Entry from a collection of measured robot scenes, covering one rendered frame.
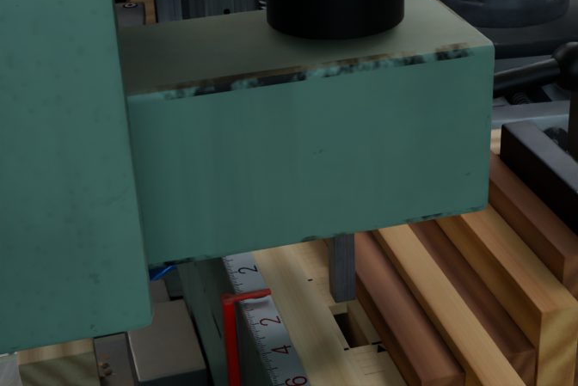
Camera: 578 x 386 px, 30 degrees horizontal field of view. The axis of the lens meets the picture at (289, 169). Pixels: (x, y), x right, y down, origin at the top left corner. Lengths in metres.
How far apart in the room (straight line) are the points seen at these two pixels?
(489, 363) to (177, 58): 0.16
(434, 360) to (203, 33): 0.15
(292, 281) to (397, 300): 0.05
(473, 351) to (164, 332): 0.25
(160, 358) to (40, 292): 0.26
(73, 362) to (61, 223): 0.29
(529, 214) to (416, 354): 0.08
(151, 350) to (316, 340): 0.19
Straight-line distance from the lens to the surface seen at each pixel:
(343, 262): 0.45
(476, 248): 0.48
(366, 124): 0.38
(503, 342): 0.44
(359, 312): 0.47
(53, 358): 0.62
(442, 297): 0.45
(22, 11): 0.31
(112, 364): 0.69
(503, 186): 0.49
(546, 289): 0.44
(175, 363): 0.60
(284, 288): 0.47
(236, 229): 0.39
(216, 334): 0.54
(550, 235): 0.45
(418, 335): 0.43
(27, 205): 0.33
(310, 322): 0.45
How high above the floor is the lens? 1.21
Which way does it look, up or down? 27 degrees down
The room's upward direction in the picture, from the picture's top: 3 degrees counter-clockwise
